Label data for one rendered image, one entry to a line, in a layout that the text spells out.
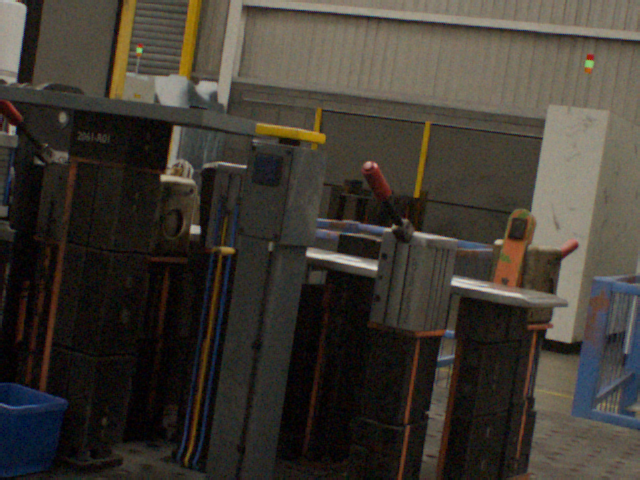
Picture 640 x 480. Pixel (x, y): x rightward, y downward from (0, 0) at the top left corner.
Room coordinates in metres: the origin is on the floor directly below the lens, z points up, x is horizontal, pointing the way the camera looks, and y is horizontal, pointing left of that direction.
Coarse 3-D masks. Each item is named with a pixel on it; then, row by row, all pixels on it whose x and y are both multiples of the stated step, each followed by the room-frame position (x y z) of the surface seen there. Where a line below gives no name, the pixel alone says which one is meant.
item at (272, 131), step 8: (256, 128) 1.34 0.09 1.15; (264, 128) 1.33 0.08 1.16; (272, 128) 1.32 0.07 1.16; (280, 128) 1.32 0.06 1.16; (288, 128) 1.31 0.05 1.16; (272, 136) 1.34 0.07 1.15; (280, 136) 1.32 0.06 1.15; (288, 136) 1.31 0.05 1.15; (296, 136) 1.31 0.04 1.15; (304, 136) 1.32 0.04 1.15; (312, 136) 1.33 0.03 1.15; (320, 136) 1.34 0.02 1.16; (288, 144) 1.33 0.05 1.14; (296, 144) 1.34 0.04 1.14
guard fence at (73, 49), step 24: (24, 0) 4.94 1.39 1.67; (48, 0) 5.08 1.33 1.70; (72, 0) 5.24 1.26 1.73; (96, 0) 5.42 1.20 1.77; (120, 0) 5.59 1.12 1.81; (48, 24) 5.10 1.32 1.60; (72, 24) 5.27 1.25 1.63; (96, 24) 5.45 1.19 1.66; (120, 24) 5.63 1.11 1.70; (48, 48) 5.13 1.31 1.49; (72, 48) 5.29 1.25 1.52; (96, 48) 5.47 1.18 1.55; (120, 48) 5.63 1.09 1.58; (48, 72) 5.15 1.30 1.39; (72, 72) 5.32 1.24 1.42; (96, 72) 5.50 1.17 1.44; (120, 72) 5.64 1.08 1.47; (96, 96) 5.53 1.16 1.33; (120, 96) 5.67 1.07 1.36
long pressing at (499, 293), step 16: (192, 240) 1.72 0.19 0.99; (320, 256) 1.60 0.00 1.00; (336, 256) 1.71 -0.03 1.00; (352, 256) 1.75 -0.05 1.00; (352, 272) 1.57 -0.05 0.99; (368, 272) 1.55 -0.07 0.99; (464, 288) 1.48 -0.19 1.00; (480, 288) 1.47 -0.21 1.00; (496, 288) 1.54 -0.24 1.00; (512, 288) 1.58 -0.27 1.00; (512, 304) 1.45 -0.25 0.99; (528, 304) 1.45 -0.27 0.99; (544, 304) 1.49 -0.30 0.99; (560, 304) 1.54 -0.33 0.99
